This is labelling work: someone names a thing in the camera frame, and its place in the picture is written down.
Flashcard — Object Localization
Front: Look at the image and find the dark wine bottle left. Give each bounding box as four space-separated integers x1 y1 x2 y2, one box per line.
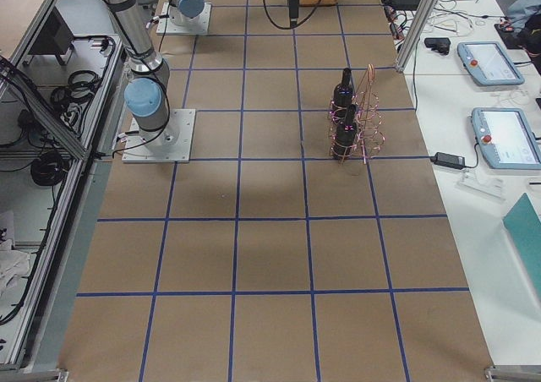
331 68 353 122

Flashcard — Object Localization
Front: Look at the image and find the dark wine bottle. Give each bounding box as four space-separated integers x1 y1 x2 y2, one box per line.
331 104 358 161
331 68 353 122

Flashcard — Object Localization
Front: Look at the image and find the dark wine bottle right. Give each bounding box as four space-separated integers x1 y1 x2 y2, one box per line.
331 104 358 161

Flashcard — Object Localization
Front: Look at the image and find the black handheld device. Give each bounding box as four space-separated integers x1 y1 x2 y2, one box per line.
424 37 451 56

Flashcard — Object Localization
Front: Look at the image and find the far teach pendant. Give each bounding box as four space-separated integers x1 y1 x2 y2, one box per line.
457 41 525 86

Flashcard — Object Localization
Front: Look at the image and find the teach pendant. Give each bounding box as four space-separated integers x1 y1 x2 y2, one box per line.
470 107 540 171
457 41 525 86

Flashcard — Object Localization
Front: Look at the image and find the black power adapter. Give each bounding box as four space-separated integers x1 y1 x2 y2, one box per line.
430 152 466 170

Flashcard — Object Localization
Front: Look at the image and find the clear acrylic stand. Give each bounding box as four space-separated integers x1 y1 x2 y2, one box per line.
456 169 505 201

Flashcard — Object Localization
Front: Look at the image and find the near teach pendant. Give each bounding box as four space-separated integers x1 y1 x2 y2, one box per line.
470 107 540 171

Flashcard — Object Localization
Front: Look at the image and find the teal folder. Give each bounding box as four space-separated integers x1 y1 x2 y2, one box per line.
503 194 540 274

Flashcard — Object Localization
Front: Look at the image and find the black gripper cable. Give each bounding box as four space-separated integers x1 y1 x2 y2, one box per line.
262 0 329 30

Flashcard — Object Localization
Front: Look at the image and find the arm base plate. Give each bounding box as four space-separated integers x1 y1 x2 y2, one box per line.
156 2 211 35
122 109 196 163

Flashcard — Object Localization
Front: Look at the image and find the aluminium frame post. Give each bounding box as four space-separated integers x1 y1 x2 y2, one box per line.
395 0 438 73

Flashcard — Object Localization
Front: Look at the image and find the copper wire bottle basket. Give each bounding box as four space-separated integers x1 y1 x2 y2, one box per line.
328 63 385 162

